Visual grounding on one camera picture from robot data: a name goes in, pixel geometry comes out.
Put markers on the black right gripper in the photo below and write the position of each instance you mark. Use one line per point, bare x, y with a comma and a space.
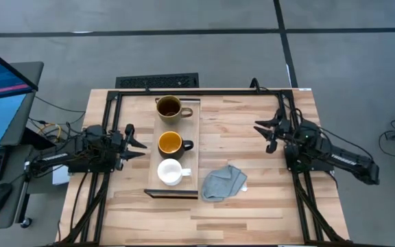
281, 128

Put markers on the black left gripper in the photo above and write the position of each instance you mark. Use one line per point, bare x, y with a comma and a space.
118, 145

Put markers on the black mug with yellow inside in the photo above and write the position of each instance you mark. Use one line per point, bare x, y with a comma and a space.
170, 143

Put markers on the white ceramic cup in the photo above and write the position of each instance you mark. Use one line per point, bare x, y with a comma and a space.
170, 171

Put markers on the olive green ceramic mug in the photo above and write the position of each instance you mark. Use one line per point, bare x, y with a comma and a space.
170, 109

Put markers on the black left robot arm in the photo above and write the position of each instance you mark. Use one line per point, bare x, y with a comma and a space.
57, 158

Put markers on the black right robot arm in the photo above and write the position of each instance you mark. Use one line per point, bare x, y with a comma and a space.
341, 158

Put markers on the wooden tray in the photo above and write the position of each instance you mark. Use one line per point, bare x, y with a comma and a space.
190, 137

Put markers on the black perforated floor mat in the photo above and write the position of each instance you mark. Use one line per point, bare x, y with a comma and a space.
156, 81

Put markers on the grey terry cloth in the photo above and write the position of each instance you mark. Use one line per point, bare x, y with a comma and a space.
221, 183

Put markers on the white box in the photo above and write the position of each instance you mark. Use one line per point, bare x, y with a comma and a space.
59, 176

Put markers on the grey computer desk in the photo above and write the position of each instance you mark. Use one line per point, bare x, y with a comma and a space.
26, 103

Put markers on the black caster wheel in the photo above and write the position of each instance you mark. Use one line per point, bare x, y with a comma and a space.
26, 223

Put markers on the black aluminium table frame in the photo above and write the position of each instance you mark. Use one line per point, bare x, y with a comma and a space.
113, 113

